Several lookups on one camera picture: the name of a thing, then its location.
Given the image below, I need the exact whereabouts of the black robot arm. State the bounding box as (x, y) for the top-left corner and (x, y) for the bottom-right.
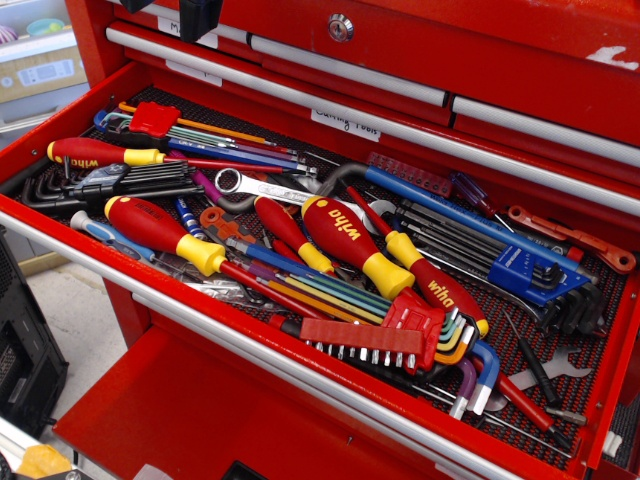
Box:
(119, 0), (223, 43)

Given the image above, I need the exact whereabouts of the small red yellow screwdriver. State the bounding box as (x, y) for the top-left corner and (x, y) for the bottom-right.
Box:
(254, 196), (335, 275)

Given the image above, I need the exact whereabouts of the large wiha screwdriver centre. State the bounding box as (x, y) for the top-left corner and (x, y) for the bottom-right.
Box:
(301, 196), (415, 300)

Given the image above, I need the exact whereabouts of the red bit holder with bits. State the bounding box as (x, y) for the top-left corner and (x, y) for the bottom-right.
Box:
(299, 318), (434, 371)

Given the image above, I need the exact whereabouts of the orange red flat wrench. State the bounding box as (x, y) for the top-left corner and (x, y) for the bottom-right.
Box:
(507, 205), (638, 274)

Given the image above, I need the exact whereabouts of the black thin screwdriver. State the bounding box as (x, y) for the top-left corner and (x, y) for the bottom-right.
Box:
(502, 309), (561, 407)

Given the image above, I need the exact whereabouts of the silver combination wrench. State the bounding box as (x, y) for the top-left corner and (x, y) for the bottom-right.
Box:
(214, 168), (396, 220)

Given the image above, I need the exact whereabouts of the black hex key set left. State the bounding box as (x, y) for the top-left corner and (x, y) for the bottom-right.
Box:
(21, 161), (204, 218)

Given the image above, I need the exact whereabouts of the colourful hex key set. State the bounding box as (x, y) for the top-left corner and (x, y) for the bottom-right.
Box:
(94, 102), (317, 175)
(225, 237), (501, 420)

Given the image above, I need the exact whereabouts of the flat silver open wrench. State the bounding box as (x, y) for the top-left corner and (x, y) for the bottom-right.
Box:
(485, 346), (593, 412)

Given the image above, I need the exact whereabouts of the orange plastic tool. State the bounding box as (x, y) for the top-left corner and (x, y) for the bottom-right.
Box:
(199, 206), (256, 243)

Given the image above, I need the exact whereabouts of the black equipment box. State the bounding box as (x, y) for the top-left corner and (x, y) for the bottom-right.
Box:
(1, 238), (69, 437)

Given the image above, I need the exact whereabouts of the red yellow screwdriver front left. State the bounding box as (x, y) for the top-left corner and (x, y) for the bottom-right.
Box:
(104, 196), (329, 320)

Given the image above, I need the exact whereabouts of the wiha screwdriver top left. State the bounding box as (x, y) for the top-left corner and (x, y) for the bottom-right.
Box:
(47, 137), (286, 173)

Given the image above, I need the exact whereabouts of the blue striped small tool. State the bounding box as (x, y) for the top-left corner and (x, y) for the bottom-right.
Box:
(174, 197), (207, 240)

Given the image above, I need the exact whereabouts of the red bit holder rear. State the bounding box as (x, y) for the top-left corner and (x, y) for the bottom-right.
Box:
(366, 152), (452, 198)

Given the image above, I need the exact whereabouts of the blue holder hex key set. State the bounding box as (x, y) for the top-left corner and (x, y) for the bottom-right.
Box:
(395, 200), (607, 337)

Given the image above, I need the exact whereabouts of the purple handle small screwdriver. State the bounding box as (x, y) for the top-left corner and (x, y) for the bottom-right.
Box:
(449, 171), (514, 232)

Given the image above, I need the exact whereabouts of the colourful hex key set rear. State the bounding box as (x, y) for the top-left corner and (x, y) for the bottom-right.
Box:
(94, 102), (317, 175)

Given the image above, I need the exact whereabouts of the white drawer label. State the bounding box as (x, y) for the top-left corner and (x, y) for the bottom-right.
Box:
(311, 109), (381, 142)

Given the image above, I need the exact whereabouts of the silver chest lock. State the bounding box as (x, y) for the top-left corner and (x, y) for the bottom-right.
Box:
(327, 13), (354, 43)

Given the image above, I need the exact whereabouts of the blue grey precision screwdriver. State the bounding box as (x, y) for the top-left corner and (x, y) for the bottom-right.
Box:
(70, 210), (201, 283)

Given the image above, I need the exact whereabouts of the black red drawer liner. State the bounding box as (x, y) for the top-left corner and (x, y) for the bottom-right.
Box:
(1, 63), (639, 479)

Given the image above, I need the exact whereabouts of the wiha screwdriver right slim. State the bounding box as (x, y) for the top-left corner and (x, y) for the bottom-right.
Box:
(346, 186), (489, 338)

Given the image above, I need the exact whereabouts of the colourful hex key set front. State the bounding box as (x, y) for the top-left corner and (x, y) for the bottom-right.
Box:
(225, 237), (501, 420)

